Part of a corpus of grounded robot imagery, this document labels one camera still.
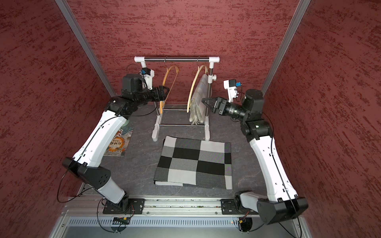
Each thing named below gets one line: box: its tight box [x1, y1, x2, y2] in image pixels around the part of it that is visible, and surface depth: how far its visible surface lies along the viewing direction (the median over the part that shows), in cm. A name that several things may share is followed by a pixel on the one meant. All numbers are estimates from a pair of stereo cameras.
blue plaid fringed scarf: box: [189, 73, 208, 125], surface depth 91 cm
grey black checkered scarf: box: [153, 135, 233, 190], surface depth 89 cm
